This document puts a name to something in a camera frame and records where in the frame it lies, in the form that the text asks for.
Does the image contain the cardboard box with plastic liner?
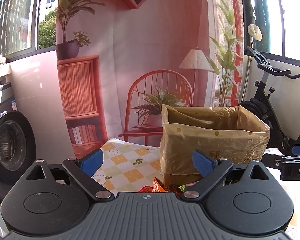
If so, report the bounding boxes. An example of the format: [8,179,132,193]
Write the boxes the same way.
[160,105,270,190]

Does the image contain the checkered floral tablecloth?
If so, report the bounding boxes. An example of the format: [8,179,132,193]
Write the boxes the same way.
[91,138,163,195]

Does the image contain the orange foil snack wrapper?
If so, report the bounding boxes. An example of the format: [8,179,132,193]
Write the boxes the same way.
[138,177,174,193]

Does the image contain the black exercise bike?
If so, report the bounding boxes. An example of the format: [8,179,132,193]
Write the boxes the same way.
[238,23,300,157]

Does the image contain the white washing machine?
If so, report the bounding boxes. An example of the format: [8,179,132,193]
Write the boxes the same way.
[0,65,37,201]

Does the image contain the printed room backdrop cloth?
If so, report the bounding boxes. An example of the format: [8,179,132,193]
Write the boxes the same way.
[56,0,243,158]

